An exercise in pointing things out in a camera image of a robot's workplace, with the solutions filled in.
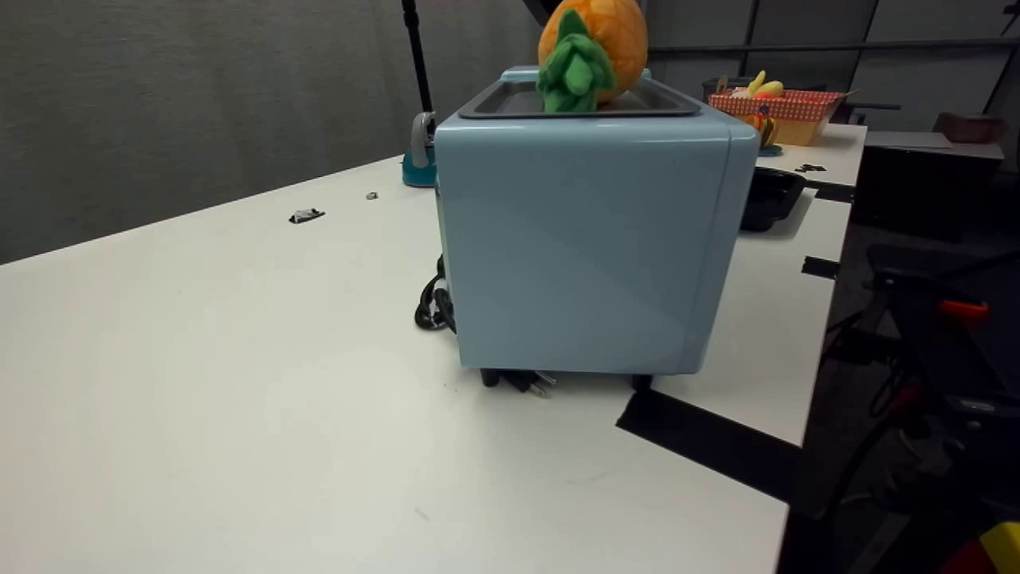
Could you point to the orange plush carrot toy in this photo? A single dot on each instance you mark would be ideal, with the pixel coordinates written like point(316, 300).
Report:
point(591, 51)

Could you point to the dark grey top tray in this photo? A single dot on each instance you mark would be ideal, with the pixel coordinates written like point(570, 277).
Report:
point(521, 100)

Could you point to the red checkered food basket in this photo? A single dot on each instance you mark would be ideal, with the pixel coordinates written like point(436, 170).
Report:
point(792, 115)

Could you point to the black vertical stand pole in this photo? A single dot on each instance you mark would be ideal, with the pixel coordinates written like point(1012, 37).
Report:
point(419, 62)

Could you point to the black tape patch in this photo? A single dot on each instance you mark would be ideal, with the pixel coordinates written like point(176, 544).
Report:
point(711, 441)

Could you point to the small dark metal clip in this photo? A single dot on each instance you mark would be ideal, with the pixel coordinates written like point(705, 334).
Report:
point(304, 215)

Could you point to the black plastic tray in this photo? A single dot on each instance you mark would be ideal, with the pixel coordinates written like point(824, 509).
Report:
point(771, 195)

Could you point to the light blue toaster oven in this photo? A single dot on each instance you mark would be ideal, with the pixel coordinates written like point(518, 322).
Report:
point(591, 243)

